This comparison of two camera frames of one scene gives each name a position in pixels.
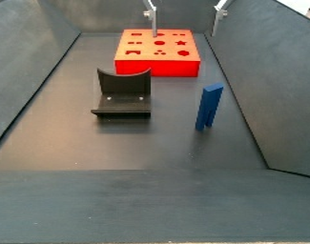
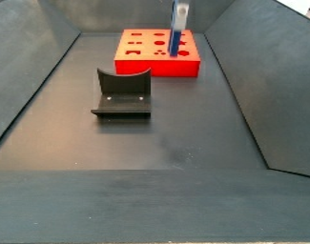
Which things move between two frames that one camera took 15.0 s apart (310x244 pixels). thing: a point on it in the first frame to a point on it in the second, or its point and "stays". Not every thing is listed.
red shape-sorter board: (169, 54) stays
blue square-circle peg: (209, 106) to (175, 32)
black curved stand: (125, 94) stays
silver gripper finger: (151, 14) to (181, 16)
